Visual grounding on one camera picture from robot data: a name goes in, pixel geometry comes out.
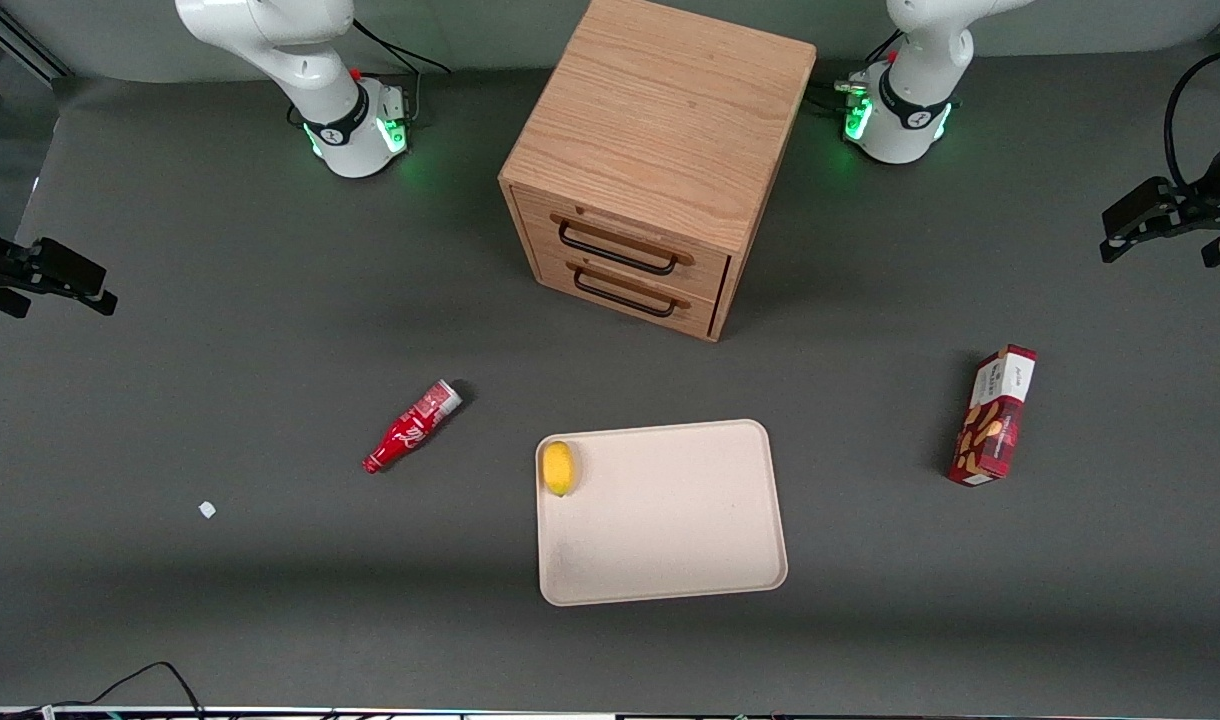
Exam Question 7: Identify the red tartan shortbread cookie box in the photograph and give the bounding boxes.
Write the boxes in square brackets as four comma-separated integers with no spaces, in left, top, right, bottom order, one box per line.
[947,344,1039,488]

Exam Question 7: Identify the yellow lemon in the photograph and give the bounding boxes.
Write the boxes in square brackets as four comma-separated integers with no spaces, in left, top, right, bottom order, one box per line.
[541,440,576,498]

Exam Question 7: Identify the black drawer handle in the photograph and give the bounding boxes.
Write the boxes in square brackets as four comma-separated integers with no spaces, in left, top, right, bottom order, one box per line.
[572,266,678,319]
[557,220,680,277]

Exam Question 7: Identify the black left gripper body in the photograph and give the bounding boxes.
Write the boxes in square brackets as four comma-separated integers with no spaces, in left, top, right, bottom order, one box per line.
[1166,130,1220,269]

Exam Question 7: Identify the wooden two-drawer cabinet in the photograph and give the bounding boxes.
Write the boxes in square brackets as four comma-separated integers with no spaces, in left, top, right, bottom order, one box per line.
[498,0,819,344]

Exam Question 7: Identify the aluminium frame rail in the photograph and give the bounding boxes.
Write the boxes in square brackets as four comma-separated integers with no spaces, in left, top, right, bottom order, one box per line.
[0,0,73,87]

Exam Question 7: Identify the thin black floor cable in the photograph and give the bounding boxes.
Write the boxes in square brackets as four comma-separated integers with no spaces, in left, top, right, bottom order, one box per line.
[38,660,207,717]

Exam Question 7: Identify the beige plastic tray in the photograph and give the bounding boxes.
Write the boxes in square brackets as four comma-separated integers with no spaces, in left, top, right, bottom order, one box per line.
[535,419,789,608]

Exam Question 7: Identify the red cola bottle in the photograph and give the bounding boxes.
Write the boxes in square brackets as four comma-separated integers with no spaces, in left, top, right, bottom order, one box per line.
[362,379,464,475]

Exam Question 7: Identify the black looped gripper cable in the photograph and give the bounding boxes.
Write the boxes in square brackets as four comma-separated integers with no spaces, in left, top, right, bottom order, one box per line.
[1164,47,1220,193]

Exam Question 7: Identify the black arm base cable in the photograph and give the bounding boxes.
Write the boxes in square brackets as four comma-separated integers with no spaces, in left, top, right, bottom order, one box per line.
[812,30,903,113]
[352,18,452,127]

